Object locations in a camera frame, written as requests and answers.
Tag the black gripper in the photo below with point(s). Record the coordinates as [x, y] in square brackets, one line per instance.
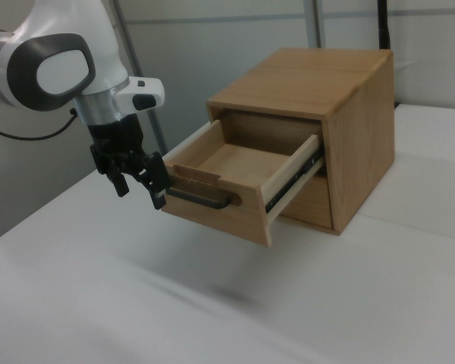
[115, 136]

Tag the wooden two-drawer cabinet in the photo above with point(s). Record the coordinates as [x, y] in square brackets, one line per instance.
[364, 151]

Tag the black metal pole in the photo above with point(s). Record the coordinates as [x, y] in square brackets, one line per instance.
[384, 26]

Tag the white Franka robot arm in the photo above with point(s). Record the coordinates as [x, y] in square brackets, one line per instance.
[60, 72]

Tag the black metal drawer slide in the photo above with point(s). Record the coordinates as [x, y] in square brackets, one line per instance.
[288, 186]

